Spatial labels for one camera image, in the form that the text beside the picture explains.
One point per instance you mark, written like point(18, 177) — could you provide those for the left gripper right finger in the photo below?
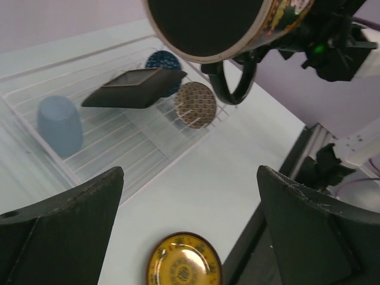
point(318, 239)

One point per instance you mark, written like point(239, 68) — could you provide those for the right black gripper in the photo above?
point(337, 45)

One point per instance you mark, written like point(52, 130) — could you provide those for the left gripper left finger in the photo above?
point(62, 239)

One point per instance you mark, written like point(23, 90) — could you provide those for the red mug black handle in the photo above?
point(227, 38)

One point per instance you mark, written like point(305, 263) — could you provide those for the light blue cup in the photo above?
point(58, 123)

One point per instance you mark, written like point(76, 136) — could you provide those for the round yellow black saucer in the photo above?
point(184, 258)

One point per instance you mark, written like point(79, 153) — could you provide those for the white wire dish rack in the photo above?
point(142, 142)

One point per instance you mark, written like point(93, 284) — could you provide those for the black square floral plate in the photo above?
point(135, 89)

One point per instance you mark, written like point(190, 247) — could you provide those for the blue triangle pattern bowl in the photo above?
point(161, 59)

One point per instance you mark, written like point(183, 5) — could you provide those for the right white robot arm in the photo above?
point(342, 157)

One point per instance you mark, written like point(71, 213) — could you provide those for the aluminium frame rail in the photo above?
point(318, 137)

